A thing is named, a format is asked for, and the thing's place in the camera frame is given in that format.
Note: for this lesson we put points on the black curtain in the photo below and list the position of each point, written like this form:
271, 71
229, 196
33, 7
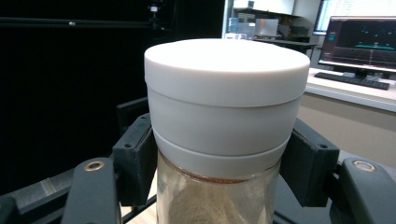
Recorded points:
62, 93

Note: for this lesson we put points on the white desk with beige panel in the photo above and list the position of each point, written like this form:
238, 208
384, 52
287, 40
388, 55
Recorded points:
351, 124

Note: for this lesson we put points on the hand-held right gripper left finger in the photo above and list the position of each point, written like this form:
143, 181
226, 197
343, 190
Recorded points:
135, 161

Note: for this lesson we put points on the small camera on stand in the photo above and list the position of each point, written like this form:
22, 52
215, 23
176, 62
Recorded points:
153, 12

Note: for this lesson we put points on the tall jar with white lid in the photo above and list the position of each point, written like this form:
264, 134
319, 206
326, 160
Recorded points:
224, 102

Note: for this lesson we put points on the black horizontal bar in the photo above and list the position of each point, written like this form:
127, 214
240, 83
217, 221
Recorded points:
62, 22

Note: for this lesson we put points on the black metal two-tier rack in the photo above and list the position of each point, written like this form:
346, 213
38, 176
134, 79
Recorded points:
34, 191

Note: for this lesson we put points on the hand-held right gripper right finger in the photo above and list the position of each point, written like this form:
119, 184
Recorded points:
311, 165

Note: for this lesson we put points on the black keyboard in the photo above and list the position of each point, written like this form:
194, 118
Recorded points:
351, 81

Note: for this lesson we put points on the monitor with white screen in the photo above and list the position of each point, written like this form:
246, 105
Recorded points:
351, 7

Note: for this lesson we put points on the monitor with dark screen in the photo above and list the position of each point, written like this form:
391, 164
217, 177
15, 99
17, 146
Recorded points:
361, 40

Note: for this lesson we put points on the cluttered storage shelf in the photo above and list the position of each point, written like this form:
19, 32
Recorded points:
264, 28

